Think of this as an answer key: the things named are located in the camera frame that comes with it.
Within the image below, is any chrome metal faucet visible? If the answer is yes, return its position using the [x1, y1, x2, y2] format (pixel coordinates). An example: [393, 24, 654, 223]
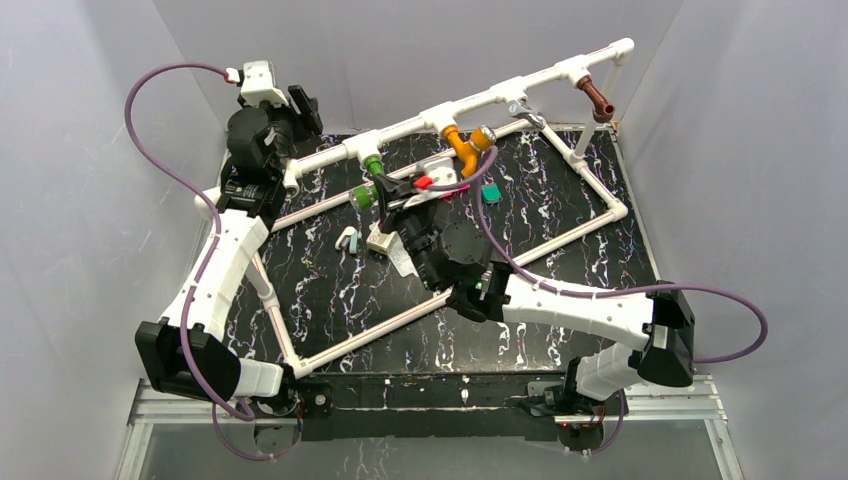
[506, 97, 547, 130]

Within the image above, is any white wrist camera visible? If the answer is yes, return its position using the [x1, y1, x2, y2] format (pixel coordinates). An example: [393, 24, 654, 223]
[224, 60, 290, 108]
[409, 156, 459, 204]

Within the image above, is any small green plastic piece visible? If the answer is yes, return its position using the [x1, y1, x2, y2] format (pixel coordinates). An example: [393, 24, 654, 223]
[480, 184, 502, 205]

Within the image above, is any green plastic faucet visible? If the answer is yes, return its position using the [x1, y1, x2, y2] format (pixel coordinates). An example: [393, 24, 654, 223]
[349, 153, 384, 210]

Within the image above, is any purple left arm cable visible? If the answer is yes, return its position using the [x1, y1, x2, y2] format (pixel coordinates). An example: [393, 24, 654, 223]
[124, 62, 303, 463]

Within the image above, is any clear plastic bag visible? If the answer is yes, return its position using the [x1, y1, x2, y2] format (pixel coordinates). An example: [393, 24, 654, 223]
[387, 237, 418, 278]

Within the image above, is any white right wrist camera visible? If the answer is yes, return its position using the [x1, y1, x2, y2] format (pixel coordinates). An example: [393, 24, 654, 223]
[409, 156, 459, 204]

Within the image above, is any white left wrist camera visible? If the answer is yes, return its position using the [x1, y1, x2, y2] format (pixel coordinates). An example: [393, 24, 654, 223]
[224, 60, 290, 108]

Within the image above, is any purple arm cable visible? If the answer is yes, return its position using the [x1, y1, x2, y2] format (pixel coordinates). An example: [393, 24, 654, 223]
[427, 145, 770, 366]
[124, 62, 303, 463]

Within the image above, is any brown plastic faucet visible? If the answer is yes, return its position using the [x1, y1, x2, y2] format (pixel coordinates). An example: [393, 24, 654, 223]
[575, 75, 616, 124]

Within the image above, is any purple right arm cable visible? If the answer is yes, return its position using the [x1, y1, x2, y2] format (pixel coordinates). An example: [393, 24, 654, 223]
[427, 145, 770, 366]

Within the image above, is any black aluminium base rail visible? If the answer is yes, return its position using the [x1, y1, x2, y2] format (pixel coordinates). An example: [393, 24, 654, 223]
[125, 370, 730, 442]

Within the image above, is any pink plastic strip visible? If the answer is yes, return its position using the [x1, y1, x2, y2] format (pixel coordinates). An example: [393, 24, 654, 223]
[439, 185, 470, 200]

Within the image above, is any black marble table mat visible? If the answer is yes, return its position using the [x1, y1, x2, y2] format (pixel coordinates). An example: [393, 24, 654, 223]
[262, 132, 656, 374]

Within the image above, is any small beige cardboard box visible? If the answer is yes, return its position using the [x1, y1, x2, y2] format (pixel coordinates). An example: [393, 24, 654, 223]
[366, 222, 396, 256]

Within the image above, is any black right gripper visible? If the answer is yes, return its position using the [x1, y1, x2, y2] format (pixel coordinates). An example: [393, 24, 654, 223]
[372, 175, 440, 294]

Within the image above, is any white teal thread tape roll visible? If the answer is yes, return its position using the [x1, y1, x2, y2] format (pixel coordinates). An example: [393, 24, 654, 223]
[334, 226, 361, 255]

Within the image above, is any white PVC pipe frame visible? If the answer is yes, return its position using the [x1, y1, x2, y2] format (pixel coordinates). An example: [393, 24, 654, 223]
[196, 37, 635, 382]

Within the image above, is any orange plastic faucet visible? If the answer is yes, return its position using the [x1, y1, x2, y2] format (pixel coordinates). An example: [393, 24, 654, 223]
[440, 124, 497, 178]

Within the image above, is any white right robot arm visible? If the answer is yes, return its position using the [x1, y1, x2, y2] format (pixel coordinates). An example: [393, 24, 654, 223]
[372, 174, 694, 414]

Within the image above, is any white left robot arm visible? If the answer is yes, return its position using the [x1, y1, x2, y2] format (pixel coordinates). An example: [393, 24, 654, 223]
[135, 85, 323, 416]

